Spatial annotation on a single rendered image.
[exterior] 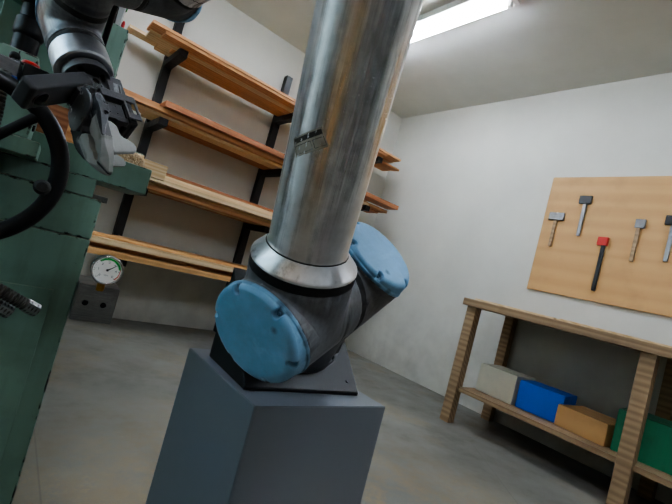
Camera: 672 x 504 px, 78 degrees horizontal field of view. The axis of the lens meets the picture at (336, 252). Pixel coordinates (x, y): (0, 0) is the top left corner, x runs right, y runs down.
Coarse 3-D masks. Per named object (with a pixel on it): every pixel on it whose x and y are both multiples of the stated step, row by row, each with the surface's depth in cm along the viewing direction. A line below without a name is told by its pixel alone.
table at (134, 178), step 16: (0, 144) 74; (16, 144) 76; (32, 144) 77; (32, 160) 84; (48, 160) 86; (80, 160) 89; (96, 176) 91; (112, 176) 93; (128, 176) 95; (144, 176) 96; (128, 192) 105; (144, 192) 97
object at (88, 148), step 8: (80, 136) 66; (88, 136) 65; (80, 144) 66; (88, 144) 64; (88, 152) 64; (96, 152) 64; (88, 160) 64; (96, 160) 63; (120, 160) 69; (96, 168) 64
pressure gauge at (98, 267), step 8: (104, 256) 88; (112, 256) 89; (96, 264) 88; (104, 264) 88; (112, 264) 89; (120, 264) 90; (96, 272) 88; (104, 272) 89; (112, 272) 89; (120, 272) 90; (96, 280) 88; (104, 280) 89; (112, 280) 90; (96, 288) 90
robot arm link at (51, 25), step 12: (36, 0) 72; (48, 0) 68; (36, 12) 72; (48, 12) 69; (60, 12) 68; (48, 24) 69; (60, 24) 69; (72, 24) 69; (84, 24) 70; (96, 24) 71; (48, 36) 69; (96, 36) 71; (48, 48) 69
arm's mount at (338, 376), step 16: (240, 272) 86; (224, 352) 80; (224, 368) 78; (240, 368) 73; (336, 368) 86; (240, 384) 72; (256, 384) 72; (272, 384) 74; (288, 384) 76; (304, 384) 78; (320, 384) 81; (336, 384) 83; (352, 384) 86
